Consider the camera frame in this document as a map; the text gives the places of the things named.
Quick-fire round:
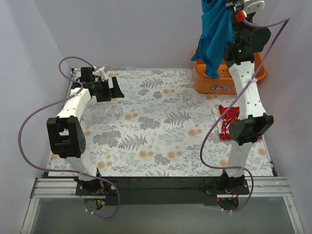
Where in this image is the teal blue t shirt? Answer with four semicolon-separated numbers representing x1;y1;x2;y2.
191;0;233;78

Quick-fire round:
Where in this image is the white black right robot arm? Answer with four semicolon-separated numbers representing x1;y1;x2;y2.
220;0;274;194

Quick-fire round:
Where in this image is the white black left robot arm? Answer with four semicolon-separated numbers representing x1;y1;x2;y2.
47;67;124;195

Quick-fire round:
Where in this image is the floral patterned table mat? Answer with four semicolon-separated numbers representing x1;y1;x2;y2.
48;68;273;177

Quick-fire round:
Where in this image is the orange plastic basket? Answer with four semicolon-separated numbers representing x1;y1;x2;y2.
193;53;267;99

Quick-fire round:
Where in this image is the folded red printed t shirt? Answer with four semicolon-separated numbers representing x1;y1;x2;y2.
212;104;263;141

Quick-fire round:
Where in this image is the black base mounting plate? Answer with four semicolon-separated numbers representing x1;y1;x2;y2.
74;176;251;206

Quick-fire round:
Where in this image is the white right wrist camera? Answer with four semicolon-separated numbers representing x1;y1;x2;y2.
235;0;265;22

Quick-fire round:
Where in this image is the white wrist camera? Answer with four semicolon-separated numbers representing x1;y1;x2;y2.
94;66;108;80
235;0;265;22

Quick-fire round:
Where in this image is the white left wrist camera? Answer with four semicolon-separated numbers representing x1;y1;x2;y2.
94;66;108;80

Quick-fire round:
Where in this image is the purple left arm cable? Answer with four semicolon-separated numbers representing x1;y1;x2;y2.
17;56;121;219

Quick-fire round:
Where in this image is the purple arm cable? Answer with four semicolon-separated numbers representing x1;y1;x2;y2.
199;17;291;213
17;56;121;219

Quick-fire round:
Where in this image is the aluminium frame rail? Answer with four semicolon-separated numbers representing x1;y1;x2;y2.
30;176;293;198

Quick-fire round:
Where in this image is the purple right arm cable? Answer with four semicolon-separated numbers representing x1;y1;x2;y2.
199;17;291;213

